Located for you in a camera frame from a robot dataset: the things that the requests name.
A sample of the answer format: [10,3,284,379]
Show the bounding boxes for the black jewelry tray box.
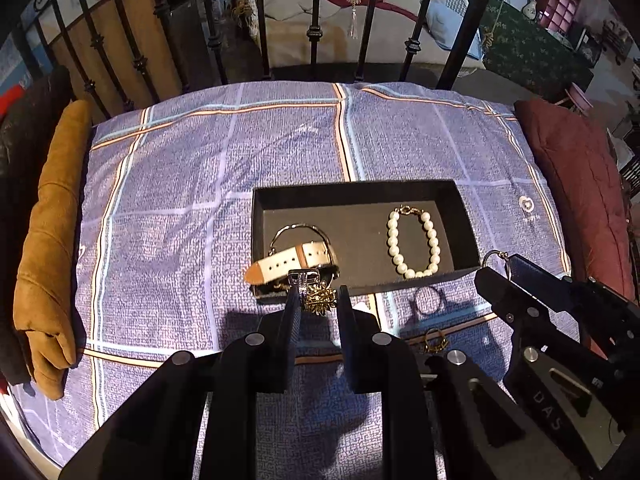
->
[249,180,480,304]

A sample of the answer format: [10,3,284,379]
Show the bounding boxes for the green patterned carpet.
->
[480,0,593,101]

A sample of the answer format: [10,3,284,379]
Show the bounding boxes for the white pearl bracelet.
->
[386,204,443,280]

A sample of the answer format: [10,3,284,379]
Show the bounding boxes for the white leather strap watch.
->
[244,223,337,286]

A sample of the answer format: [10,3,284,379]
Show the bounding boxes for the silver hoop ring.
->
[413,285,445,317]

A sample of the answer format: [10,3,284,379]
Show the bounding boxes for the blue plaid bed sheet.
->
[10,81,571,479]

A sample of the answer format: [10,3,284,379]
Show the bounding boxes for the wooden panel board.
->
[39,0,182,122]

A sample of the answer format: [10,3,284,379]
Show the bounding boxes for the gold ring earring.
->
[424,327,449,354]

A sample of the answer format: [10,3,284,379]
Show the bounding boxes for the beige hanging swing bed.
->
[264,0,469,70]

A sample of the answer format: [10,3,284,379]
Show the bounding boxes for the maroon quilted pillow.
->
[514,99,636,301]

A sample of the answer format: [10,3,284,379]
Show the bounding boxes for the black iron bed frame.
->
[11,0,484,118]

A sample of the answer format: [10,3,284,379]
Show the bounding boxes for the gold ornate brooch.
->
[303,282,336,316]

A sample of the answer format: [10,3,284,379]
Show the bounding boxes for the brown suede cushion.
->
[13,100,91,401]

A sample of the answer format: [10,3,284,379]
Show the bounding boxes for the thin silver bangle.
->
[480,249,512,281]

